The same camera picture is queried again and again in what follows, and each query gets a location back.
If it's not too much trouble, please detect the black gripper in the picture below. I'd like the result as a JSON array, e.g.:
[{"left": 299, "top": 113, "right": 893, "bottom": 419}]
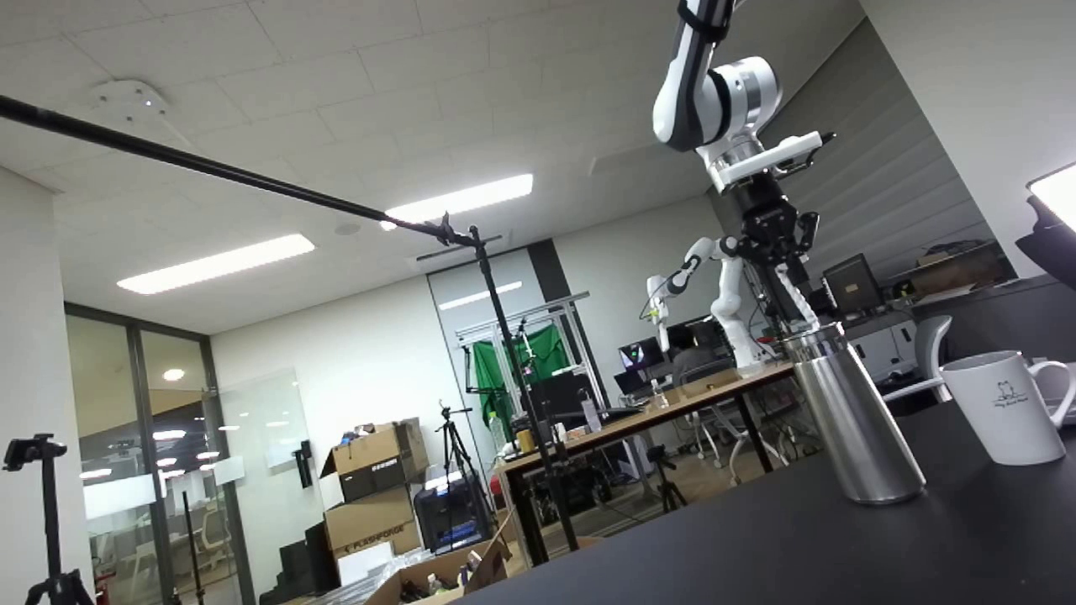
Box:
[{"left": 721, "top": 175, "right": 824, "bottom": 313}]

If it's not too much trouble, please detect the silver metal bottle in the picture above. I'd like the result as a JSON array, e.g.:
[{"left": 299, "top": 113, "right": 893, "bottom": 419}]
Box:
[{"left": 791, "top": 319, "right": 933, "bottom": 506}]

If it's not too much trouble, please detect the black computer monitor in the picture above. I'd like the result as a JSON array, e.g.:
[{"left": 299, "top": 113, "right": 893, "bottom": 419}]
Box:
[{"left": 820, "top": 252, "right": 889, "bottom": 319}]

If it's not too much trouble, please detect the long wooden table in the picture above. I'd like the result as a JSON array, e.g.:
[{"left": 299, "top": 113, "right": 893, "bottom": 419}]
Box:
[{"left": 495, "top": 356, "right": 814, "bottom": 568}]

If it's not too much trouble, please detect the small black floor tripod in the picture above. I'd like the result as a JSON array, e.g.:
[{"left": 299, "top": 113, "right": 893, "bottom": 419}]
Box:
[{"left": 645, "top": 445, "right": 693, "bottom": 516}]

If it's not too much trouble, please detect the white ceramic mug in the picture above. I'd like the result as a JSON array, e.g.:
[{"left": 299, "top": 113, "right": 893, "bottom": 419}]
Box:
[{"left": 935, "top": 346, "right": 1076, "bottom": 469}]

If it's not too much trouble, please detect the green cloth backdrop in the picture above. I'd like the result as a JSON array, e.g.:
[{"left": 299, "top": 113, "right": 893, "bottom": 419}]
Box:
[{"left": 461, "top": 321, "right": 577, "bottom": 429}]

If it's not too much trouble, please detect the black studio light panel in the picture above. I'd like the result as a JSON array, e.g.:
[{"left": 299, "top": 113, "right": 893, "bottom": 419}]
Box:
[{"left": 1012, "top": 158, "right": 1076, "bottom": 297}]

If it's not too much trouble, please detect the rectangular ceiling light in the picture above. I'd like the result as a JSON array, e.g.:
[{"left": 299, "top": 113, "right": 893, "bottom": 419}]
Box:
[
  {"left": 116, "top": 227, "right": 320, "bottom": 299},
  {"left": 376, "top": 170, "right": 537, "bottom": 236}
]

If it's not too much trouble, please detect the brown cardboard box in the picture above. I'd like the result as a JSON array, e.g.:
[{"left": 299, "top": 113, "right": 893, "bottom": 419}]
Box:
[
  {"left": 317, "top": 417, "right": 437, "bottom": 503},
  {"left": 320, "top": 485, "right": 425, "bottom": 557}
]

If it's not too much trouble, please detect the open cardboard box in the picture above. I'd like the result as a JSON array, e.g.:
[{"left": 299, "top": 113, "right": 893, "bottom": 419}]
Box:
[{"left": 368, "top": 534, "right": 521, "bottom": 605}]

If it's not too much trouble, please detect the black boom pole stand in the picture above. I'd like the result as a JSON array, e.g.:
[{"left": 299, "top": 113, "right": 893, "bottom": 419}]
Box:
[{"left": 0, "top": 92, "right": 581, "bottom": 556}]

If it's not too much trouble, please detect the black camera tripod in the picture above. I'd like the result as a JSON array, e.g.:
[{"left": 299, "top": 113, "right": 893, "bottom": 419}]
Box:
[{"left": 0, "top": 429, "right": 96, "bottom": 605}]

